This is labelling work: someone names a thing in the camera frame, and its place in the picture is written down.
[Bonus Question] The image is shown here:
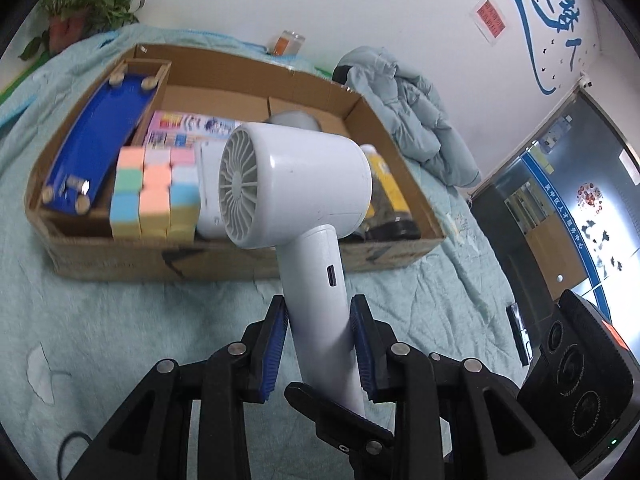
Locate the glass door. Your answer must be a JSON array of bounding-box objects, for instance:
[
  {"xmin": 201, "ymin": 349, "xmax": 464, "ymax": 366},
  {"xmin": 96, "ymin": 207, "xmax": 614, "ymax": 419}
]
[{"xmin": 470, "ymin": 95, "xmax": 640, "ymax": 341}]

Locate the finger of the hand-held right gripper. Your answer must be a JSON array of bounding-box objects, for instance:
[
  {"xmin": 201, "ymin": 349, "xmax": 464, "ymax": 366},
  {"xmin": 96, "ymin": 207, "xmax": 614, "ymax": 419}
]
[{"xmin": 284, "ymin": 381, "xmax": 396, "ymax": 461}]

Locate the white rectangular device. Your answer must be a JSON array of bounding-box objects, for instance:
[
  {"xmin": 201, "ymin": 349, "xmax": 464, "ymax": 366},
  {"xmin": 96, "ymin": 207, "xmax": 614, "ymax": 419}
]
[{"xmin": 194, "ymin": 140, "xmax": 231, "ymax": 240}]

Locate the silver metal tin can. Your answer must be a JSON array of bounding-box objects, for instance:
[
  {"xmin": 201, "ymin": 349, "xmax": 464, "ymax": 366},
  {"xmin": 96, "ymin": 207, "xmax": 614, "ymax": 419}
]
[{"xmin": 267, "ymin": 111, "xmax": 323, "ymax": 132}]

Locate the cardboard box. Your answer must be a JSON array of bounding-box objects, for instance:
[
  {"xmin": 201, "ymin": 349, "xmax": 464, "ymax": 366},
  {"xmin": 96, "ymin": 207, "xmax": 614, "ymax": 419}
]
[{"xmin": 25, "ymin": 42, "xmax": 447, "ymax": 281}]

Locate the colourful board game box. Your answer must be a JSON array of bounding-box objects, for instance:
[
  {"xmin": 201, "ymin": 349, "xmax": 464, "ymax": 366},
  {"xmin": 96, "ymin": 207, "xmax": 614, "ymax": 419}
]
[{"xmin": 144, "ymin": 110, "xmax": 246, "ymax": 151}]

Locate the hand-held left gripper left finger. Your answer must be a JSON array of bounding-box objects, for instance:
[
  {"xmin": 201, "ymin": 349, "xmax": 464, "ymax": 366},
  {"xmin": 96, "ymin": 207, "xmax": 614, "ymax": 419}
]
[{"xmin": 67, "ymin": 295, "xmax": 290, "ymax": 480}]

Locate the black phone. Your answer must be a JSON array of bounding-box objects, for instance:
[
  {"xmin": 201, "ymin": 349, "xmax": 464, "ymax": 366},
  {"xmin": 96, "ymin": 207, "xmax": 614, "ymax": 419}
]
[{"xmin": 506, "ymin": 302, "xmax": 535, "ymax": 366}]

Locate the dark jar with yellow label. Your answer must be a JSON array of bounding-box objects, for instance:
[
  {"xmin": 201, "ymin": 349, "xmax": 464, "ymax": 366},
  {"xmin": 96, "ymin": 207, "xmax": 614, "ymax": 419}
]
[{"xmin": 357, "ymin": 144, "xmax": 422, "ymax": 241}]

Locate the pastel puzzle cube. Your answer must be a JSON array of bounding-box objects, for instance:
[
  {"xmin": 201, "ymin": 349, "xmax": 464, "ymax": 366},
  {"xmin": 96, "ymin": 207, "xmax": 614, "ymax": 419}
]
[{"xmin": 110, "ymin": 146, "xmax": 197, "ymax": 241}]

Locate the blue curved board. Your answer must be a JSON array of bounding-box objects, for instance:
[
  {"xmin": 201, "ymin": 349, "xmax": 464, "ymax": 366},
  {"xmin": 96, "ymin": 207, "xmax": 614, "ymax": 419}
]
[{"xmin": 40, "ymin": 71, "xmax": 161, "ymax": 217}]

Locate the white hair dryer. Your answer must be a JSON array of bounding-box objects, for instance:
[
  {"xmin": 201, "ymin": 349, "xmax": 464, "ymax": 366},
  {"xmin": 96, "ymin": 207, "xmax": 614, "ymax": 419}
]
[{"xmin": 220, "ymin": 121, "xmax": 373, "ymax": 413}]

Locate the small can with orange label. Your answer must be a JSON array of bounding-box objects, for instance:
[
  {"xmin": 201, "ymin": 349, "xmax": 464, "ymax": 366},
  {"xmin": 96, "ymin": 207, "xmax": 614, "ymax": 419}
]
[{"xmin": 272, "ymin": 30, "xmax": 306, "ymax": 57}]

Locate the red wall sign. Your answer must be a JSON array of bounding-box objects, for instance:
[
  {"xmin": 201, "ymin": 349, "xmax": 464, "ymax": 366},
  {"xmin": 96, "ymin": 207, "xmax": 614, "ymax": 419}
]
[{"xmin": 469, "ymin": 0, "xmax": 516, "ymax": 46}]

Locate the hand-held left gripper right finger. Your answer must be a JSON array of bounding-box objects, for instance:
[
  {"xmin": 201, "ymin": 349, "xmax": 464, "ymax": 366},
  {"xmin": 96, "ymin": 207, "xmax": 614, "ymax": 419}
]
[{"xmin": 349, "ymin": 294, "xmax": 581, "ymax": 480}]

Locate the light blue puffer jacket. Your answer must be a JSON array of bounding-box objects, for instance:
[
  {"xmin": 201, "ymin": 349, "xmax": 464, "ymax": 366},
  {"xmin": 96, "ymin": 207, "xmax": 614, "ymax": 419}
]
[{"xmin": 332, "ymin": 46, "xmax": 482, "ymax": 187}]

